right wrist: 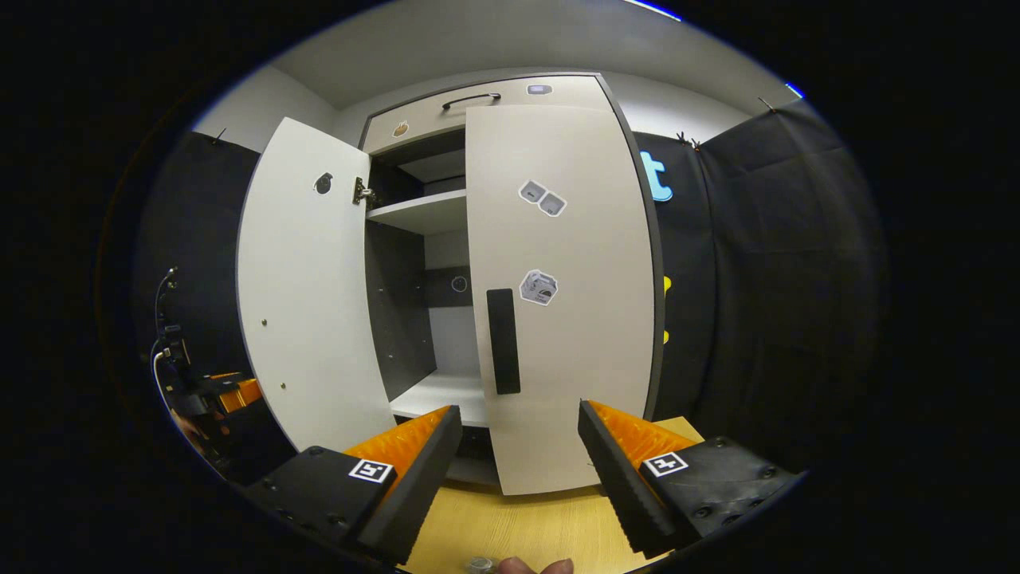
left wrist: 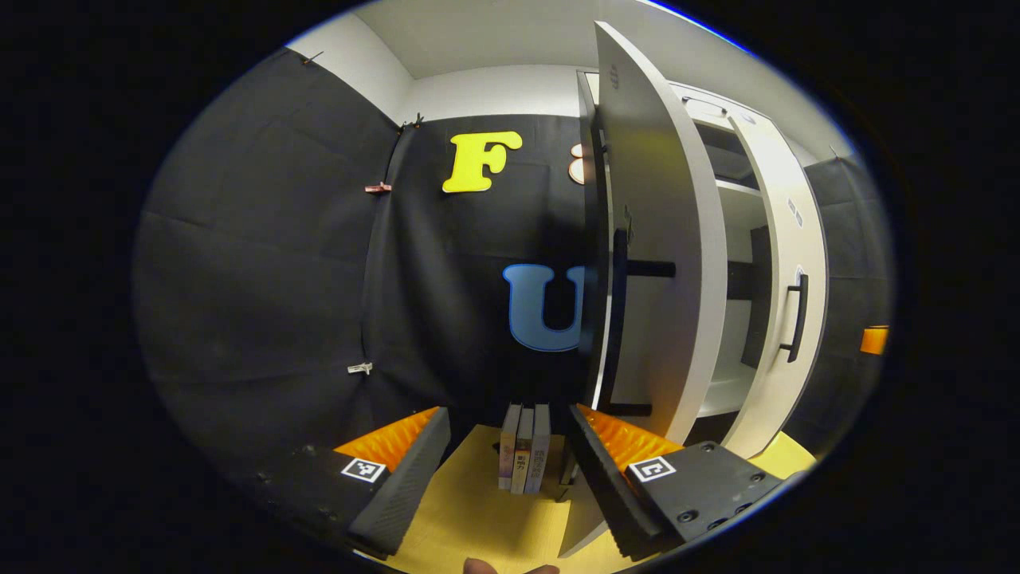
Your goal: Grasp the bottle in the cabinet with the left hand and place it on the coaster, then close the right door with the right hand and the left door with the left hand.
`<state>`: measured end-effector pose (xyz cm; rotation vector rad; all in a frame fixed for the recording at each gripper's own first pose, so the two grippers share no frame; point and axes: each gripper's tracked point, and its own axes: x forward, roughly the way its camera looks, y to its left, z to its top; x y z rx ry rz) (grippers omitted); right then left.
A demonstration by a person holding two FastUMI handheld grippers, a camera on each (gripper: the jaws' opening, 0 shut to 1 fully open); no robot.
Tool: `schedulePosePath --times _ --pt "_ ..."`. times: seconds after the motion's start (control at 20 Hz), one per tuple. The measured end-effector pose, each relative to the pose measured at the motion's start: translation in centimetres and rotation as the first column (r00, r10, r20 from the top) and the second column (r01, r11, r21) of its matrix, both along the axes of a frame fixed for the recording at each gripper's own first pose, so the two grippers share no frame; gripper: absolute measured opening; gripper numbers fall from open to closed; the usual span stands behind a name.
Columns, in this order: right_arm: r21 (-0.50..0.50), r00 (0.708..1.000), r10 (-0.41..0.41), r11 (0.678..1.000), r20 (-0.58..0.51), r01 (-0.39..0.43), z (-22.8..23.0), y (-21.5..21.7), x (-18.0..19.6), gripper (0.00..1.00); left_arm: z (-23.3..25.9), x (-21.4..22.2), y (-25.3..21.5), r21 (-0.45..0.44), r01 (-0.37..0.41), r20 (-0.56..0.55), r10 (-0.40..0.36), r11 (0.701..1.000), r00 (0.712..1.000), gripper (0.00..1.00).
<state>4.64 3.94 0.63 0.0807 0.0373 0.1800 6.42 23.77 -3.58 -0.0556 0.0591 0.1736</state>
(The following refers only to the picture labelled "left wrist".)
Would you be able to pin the white cabinet shelf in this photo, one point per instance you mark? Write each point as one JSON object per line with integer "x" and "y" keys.
{"x": 725, "y": 391}
{"x": 737, "y": 190}

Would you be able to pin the white cabinet door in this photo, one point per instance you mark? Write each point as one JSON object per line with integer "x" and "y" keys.
{"x": 677, "y": 199}
{"x": 797, "y": 247}

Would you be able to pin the reddish cloth clip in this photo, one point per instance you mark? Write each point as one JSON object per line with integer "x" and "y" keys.
{"x": 378, "y": 188}

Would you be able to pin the black backdrop cloth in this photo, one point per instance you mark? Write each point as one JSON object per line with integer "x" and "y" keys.
{"x": 845, "y": 263}
{"x": 263, "y": 263}

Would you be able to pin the white grey cabinet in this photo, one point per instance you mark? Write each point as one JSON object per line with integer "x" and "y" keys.
{"x": 733, "y": 335}

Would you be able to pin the beige cabinet drawer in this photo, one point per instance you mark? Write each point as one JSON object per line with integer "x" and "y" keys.
{"x": 737, "y": 105}

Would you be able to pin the white cloth clip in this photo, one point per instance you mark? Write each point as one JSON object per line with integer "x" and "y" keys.
{"x": 360, "y": 367}

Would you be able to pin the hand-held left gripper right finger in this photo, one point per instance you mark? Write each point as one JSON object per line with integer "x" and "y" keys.
{"x": 606, "y": 486}

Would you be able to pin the upright book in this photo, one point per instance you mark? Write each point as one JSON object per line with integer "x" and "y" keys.
{"x": 541, "y": 450}
{"x": 523, "y": 458}
{"x": 508, "y": 446}

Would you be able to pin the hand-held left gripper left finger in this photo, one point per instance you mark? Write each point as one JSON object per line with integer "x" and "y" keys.
{"x": 410, "y": 482}

